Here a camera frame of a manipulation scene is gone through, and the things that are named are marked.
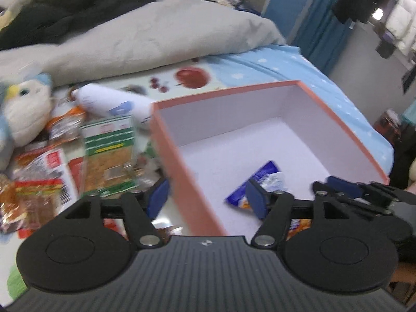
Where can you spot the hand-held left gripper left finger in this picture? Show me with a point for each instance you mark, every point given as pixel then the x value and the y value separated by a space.
pixel 157 198

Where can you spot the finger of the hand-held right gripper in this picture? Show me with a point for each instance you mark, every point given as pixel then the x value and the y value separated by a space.
pixel 343 184
pixel 370 205

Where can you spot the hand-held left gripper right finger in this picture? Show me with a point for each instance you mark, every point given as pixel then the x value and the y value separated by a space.
pixel 256 199

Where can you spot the blue snack packet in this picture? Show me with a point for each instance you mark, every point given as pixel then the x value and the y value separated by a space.
pixel 267 173

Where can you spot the green snack packet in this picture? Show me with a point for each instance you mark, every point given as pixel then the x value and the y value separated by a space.
pixel 107 156

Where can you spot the pink cardboard box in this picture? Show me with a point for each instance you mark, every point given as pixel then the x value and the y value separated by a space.
pixel 227 126

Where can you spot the red white snack packet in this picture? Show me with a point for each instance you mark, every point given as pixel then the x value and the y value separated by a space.
pixel 42 182

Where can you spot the orange clear snack packet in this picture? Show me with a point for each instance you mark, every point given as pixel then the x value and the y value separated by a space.
pixel 65 126

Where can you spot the brown snack packet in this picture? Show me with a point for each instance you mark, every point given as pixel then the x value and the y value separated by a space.
pixel 8 201

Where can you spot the red suitcase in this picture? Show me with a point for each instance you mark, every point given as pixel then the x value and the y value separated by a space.
pixel 388 126

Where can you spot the white bottle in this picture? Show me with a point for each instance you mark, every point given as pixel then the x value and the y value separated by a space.
pixel 104 99

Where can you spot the fruit print bed sheet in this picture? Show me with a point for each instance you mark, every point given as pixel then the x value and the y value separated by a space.
pixel 260 68

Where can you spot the blue curtain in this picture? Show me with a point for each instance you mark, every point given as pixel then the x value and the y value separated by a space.
pixel 320 39

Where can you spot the white blue plush penguin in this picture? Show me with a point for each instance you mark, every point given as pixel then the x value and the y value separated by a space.
pixel 26 113

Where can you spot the grey blanket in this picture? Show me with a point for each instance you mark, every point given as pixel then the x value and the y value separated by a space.
pixel 146 39

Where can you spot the white puffer jacket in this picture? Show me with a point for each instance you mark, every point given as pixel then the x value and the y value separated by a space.
pixel 403 22

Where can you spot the blue chair back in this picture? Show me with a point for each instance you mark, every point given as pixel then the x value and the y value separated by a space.
pixel 286 6

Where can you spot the black clothing pile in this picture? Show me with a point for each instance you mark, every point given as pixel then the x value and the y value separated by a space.
pixel 65 9

